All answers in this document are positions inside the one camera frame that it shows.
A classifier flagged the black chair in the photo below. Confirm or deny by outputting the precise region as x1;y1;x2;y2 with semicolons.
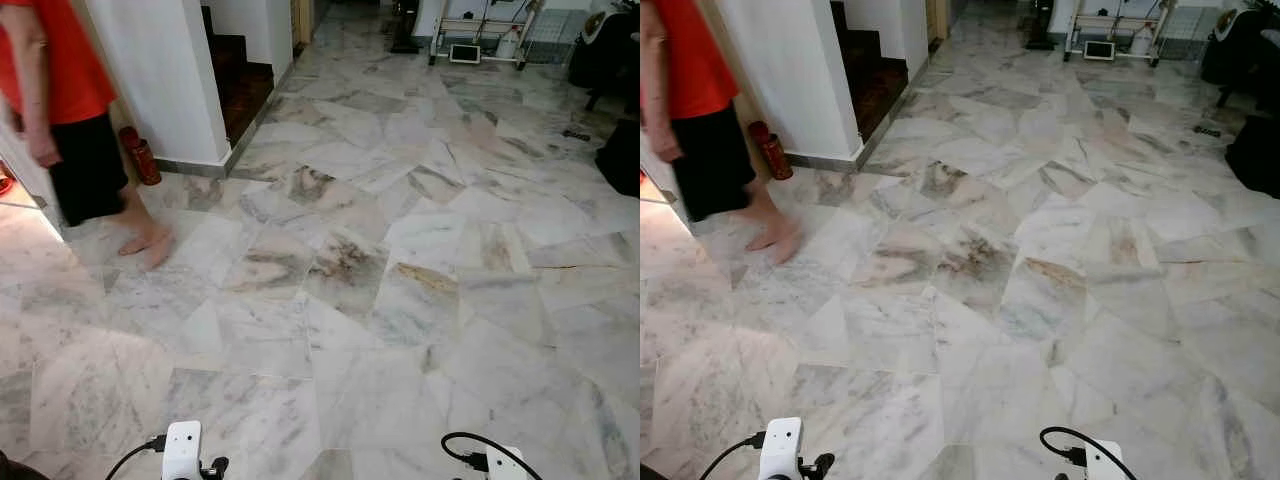
567;8;641;113
1200;5;1280;109

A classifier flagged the dark red canister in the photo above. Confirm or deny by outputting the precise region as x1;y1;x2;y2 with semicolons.
118;126;163;187
748;121;794;182

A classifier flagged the black bulky bag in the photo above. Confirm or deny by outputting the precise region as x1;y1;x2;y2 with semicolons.
1225;115;1280;199
595;118;641;198

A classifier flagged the dark wooden staircase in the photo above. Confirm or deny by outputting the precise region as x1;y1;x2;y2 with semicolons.
203;5;276;149
832;2;909;141

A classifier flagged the person in black shorts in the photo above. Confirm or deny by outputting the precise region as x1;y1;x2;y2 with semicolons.
640;0;804;266
0;0;177;271

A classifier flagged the black floor stand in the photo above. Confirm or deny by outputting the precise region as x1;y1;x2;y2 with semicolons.
1025;0;1057;51
390;0;421;54

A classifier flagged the white metal rack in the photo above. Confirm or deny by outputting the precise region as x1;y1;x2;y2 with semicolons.
428;0;546;71
1062;0;1176;68

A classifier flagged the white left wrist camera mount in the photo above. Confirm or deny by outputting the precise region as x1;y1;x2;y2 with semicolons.
759;417;804;480
162;421;203;480

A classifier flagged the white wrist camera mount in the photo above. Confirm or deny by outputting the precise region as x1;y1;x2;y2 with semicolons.
759;417;804;480
1084;441;1126;480
162;421;203;480
486;447;529;480

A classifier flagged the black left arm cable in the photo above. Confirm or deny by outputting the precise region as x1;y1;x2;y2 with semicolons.
105;435;168;480
698;431;766;480

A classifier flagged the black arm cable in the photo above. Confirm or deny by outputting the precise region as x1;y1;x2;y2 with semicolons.
105;435;168;480
1039;426;1139;480
698;431;766;480
441;432;544;480

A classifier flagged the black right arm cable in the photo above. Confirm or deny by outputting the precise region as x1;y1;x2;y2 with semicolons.
1039;426;1139;480
441;432;544;480

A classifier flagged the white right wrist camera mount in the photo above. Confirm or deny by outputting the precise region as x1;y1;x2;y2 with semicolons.
486;447;529;480
1084;441;1126;480

